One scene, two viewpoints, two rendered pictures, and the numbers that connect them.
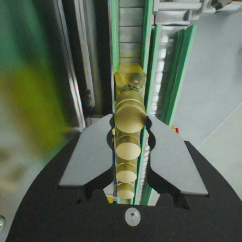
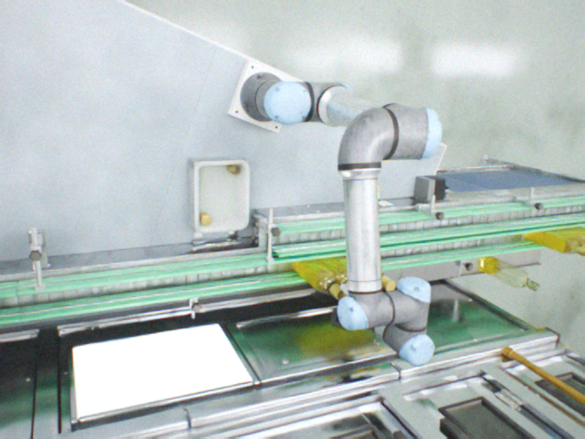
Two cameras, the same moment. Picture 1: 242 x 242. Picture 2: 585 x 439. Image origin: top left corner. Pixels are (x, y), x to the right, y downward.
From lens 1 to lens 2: 1.41 m
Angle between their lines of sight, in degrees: 15
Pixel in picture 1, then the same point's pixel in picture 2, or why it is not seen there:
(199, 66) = (285, 169)
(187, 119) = not seen: hidden behind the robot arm
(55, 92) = (326, 322)
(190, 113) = not seen: hidden behind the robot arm
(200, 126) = not seen: hidden behind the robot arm
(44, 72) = (317, 326)
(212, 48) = (268, 162)
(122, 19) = (263, 271)
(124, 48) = (281, 266)
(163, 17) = (263, 241)
